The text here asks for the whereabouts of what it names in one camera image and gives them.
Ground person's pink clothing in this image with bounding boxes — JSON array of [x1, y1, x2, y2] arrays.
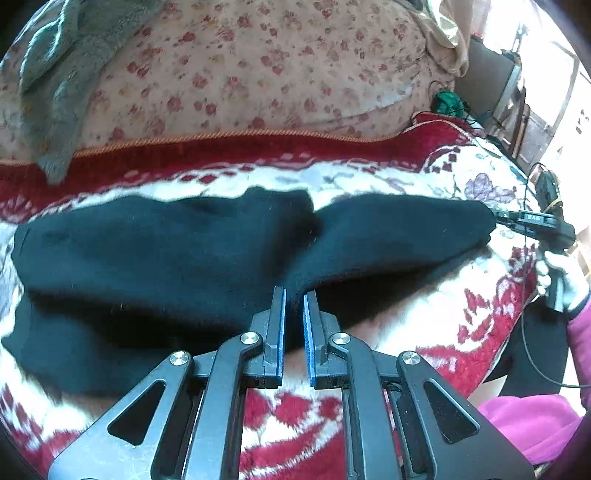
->
[[478, 394, 585, 467]]

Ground person's dark trouser leg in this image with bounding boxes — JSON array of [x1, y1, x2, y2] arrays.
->
[[501, 302, 574, 398]]

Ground green cloth bundle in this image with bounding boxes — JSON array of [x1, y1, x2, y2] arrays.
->
[[431, 90, 463, 117]]

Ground black pants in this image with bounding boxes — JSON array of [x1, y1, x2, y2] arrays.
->
[[2, 186, 498, 398]]

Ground person's right forearm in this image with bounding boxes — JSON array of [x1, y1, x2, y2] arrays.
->
[[567, 295, 591, 398]]

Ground dark chair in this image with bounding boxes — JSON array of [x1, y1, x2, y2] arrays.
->
[[468, 37, 526, 126]]

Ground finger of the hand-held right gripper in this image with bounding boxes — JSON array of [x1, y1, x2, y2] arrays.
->
[[489, 208, 522, 230]]

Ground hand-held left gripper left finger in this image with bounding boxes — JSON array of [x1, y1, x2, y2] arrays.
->
[[48, 286, 287, 480]]

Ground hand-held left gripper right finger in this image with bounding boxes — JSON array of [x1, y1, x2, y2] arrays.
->
[[303, 290, 536, 480]]

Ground grey-green towel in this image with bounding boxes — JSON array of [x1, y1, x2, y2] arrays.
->
[[21, 0, 163, 185]]

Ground person's right hand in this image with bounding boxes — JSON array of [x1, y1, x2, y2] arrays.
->
[[536, 249, 591, 320]]

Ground red and white floral blanket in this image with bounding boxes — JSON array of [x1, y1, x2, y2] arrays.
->
[[0, 113, 573, 480]]

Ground floral print quilt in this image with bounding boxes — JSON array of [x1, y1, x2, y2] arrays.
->
[[0, 0, 462, 161]]

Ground black cable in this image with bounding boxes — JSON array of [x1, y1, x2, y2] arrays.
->
[[519, 161, 583, 389]]

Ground beige shiny pillow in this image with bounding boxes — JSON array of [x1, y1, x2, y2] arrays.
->
[[413, 0, 477, 78]]

